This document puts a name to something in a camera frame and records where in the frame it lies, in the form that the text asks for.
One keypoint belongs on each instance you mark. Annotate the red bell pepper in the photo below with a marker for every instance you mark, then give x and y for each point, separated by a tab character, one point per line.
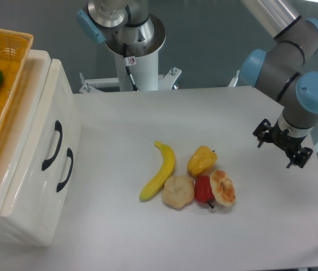
203	191

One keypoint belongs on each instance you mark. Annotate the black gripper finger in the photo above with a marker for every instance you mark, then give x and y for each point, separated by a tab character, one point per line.
298	156
264	133

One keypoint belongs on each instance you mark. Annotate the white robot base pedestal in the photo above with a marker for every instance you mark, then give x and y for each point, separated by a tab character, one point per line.
135	37

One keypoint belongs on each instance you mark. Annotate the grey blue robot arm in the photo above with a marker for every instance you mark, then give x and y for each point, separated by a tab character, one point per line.
276	74

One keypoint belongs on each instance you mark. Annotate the yellow banana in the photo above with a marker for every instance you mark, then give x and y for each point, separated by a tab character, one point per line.
165	172

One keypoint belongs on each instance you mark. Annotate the round bread roll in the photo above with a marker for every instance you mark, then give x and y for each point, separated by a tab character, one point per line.
178	191

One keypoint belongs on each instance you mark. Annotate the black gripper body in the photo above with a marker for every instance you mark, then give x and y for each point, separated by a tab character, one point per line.
282	140

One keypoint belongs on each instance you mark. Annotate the yellow bell pepper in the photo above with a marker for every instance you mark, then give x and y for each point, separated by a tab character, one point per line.
201	161

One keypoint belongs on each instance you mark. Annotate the glazed donut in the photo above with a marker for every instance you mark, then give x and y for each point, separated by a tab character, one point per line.
222	188

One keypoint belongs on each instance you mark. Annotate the white plastic drawer cabinet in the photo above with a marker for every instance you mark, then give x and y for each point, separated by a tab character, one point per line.
19	228

